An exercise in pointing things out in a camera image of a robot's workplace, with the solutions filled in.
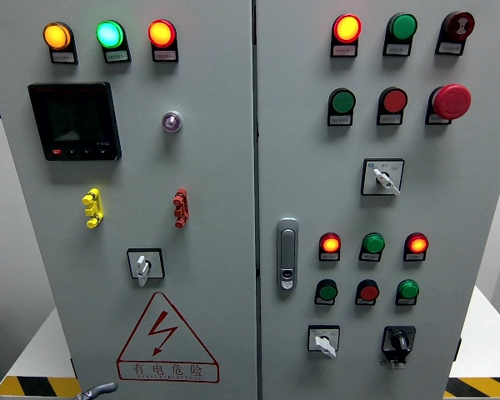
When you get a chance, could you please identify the pale grey cabinet door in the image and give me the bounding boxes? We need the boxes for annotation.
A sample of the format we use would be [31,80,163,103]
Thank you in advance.
[0,0,258,400]

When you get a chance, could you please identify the large red stop button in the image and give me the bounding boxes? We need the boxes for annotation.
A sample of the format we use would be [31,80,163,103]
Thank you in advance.
[430,83,473,121]

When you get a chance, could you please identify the black display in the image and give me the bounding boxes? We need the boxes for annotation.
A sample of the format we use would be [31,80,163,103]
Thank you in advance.
[27,81,123,162]

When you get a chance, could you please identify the white handle switch small plate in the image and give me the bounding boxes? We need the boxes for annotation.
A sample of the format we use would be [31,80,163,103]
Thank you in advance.
[307,325,341,359]

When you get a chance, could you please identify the large dark green lamp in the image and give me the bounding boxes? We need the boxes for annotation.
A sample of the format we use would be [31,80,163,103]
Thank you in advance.
[386,12,418,42]

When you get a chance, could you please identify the small red handle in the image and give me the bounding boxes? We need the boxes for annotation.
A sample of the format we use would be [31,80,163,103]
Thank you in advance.
[172,187,190,229]

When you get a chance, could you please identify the small green lamp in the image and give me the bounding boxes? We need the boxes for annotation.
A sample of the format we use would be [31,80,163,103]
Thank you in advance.
[396,279,420,301]
[361,232,386,254]

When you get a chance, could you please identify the red warning triangle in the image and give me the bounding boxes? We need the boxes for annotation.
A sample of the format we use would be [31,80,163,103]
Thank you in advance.
[116,291,221,384]

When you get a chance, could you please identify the large red push button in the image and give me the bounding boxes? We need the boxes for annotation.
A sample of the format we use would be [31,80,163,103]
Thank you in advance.
[378,87,409,114]

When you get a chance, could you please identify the large green push button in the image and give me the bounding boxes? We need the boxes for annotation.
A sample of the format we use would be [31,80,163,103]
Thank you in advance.
[329,87,357,114]

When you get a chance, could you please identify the yellow lit round lamp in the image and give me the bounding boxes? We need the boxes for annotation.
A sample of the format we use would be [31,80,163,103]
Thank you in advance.
[42,22,73,51]

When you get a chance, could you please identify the small green push button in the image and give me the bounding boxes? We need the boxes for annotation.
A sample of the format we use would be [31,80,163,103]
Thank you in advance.
[315,279,339,302]

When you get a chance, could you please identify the dark red buzzer lamp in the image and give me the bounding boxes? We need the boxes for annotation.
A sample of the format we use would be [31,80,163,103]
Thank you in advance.
[442,11,476,42]

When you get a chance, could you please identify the small red lit lamp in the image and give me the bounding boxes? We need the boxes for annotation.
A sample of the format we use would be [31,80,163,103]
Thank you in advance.
[319,232,342,254]
[403,232,430,254]

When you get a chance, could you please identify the white handle switch large plate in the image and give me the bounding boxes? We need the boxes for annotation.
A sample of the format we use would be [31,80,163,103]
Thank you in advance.
[360,157,405,198]

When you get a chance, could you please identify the white handle turn switch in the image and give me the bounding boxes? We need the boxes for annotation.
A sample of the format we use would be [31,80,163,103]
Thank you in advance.
[126,247,166,288]

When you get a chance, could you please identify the grey cabinet door with lock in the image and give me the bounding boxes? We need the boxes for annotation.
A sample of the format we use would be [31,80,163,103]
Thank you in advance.
[256,0,500,400]

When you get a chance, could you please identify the small red push button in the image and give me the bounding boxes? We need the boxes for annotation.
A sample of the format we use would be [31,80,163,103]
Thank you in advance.
[355,279,381,302]

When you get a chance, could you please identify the small yellow handle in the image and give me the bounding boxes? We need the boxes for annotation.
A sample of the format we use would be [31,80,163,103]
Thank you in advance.
[81,187,105,229]

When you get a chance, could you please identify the black handle turn switch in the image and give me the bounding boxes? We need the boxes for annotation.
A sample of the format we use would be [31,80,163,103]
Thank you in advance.
[379,326,417,370]

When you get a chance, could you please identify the bright green lit lamp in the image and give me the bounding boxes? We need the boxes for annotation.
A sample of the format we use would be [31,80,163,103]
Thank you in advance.
[96,20,126,50]

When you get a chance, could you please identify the red lit round lamp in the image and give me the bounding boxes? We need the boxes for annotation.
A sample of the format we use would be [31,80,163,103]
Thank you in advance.
[332,13,363,44]
[147,19,178,49]

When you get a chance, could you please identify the silver door lock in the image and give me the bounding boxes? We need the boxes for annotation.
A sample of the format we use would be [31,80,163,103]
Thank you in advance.
[276,217,300,293]

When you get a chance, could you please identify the white round lamp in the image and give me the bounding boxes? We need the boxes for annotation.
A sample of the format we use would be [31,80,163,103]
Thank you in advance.
[162,110,183,134]

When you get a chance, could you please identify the black yellow striped tape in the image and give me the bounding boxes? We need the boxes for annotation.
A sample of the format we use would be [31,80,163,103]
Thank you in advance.
[0,376,83,399]
[443,377,500,399]

